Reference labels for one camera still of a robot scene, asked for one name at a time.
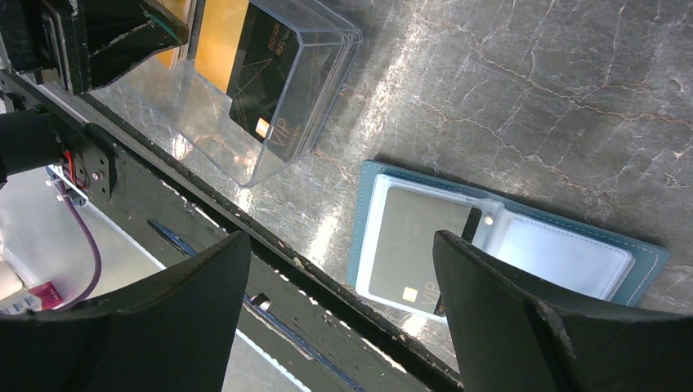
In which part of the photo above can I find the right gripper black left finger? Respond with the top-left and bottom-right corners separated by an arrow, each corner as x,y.
1,232 -> 251,391

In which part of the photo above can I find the light blue card holder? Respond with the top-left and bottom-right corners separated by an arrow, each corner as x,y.
346,160 -> 670,322

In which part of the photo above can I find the black VIP credit card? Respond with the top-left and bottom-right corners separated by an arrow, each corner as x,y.
368,187 -> 482,317

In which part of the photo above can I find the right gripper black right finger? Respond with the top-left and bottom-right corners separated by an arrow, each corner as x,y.
432,230 -> 692,391

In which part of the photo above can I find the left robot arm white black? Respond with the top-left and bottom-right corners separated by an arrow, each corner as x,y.
1,1 -> 190,181

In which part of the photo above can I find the clear box with gold cards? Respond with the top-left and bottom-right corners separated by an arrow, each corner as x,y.
167,1 -> 363,188

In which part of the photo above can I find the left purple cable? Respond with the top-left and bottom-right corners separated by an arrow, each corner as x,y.
54,184 -> 104,312

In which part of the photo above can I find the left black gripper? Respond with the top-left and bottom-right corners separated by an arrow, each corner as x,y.
1,0 -> 190,95

